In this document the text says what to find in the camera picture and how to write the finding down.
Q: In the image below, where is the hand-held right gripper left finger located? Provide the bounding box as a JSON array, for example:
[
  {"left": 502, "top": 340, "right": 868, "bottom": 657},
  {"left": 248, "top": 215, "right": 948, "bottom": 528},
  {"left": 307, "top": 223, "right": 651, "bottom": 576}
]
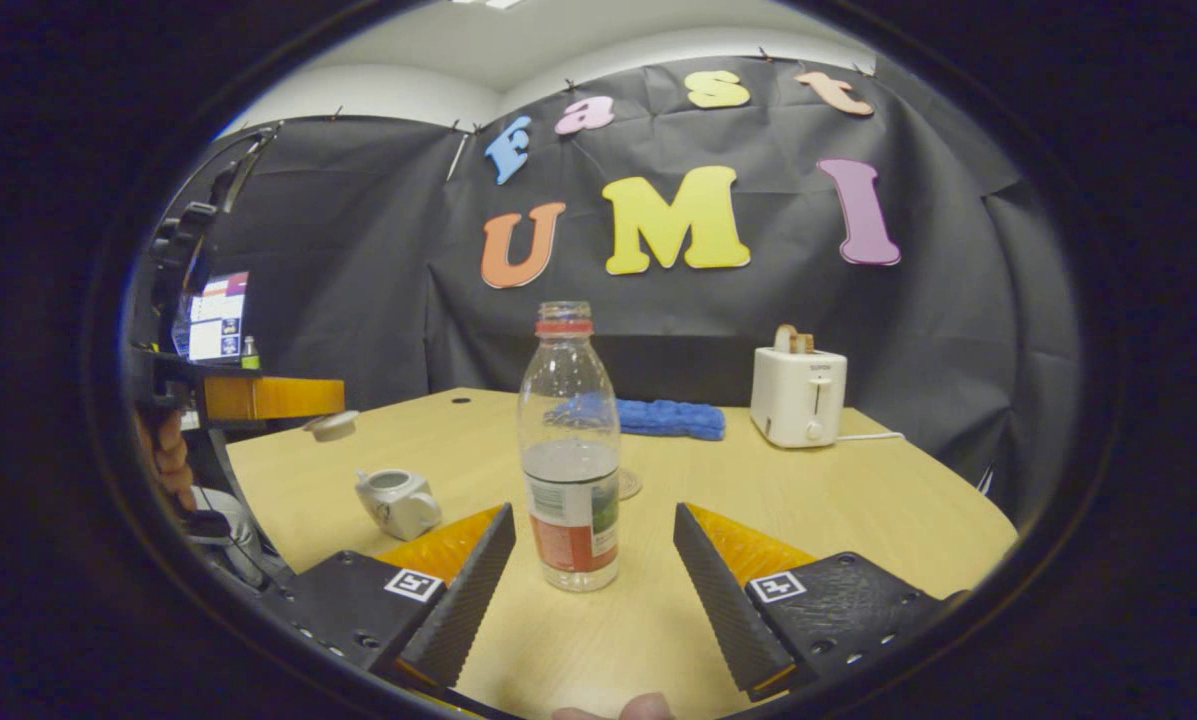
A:
[{"left": 258, "top": 502, "right": 517, "bottom": 691}]

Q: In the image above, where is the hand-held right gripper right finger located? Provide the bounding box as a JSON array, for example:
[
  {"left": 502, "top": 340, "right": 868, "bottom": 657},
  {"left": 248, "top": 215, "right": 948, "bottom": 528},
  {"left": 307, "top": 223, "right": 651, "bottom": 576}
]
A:
[{"left": 673, "top": 502, "right": 969, "bottom": 701}]

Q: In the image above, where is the white ceramic teacup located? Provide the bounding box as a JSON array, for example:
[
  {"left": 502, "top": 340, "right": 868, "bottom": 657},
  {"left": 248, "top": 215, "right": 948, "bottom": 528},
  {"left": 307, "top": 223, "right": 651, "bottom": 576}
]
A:
[{"left": 355, "top": 469, "right": 443, "bottom": 542}]

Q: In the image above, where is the clear plastic water bottle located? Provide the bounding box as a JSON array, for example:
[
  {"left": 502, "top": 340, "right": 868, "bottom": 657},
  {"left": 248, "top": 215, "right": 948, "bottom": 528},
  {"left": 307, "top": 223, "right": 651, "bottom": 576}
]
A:
[{"left": 516, "top": 301, "right": 623, "bottom": 593}]

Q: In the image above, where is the computer monitor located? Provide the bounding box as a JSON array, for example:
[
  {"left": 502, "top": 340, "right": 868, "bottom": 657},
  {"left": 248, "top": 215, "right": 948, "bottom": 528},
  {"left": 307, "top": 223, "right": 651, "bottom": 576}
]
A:
[{"left": 173, "top": 272, "right": 251, "bottom": 363}]

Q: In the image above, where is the blue towel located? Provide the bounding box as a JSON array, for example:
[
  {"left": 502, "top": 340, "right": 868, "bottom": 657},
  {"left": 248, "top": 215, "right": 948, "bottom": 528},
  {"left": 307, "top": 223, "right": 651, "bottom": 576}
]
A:
[{"left": 616, "top": 397, "right": 727, "bottom": 442}]

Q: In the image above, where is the white toaster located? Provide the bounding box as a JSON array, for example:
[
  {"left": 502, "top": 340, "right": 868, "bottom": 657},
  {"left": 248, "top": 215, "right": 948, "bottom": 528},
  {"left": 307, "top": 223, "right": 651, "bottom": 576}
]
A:
[{"left": 749, "top": 345, "right": 849, "bottom": 449}]

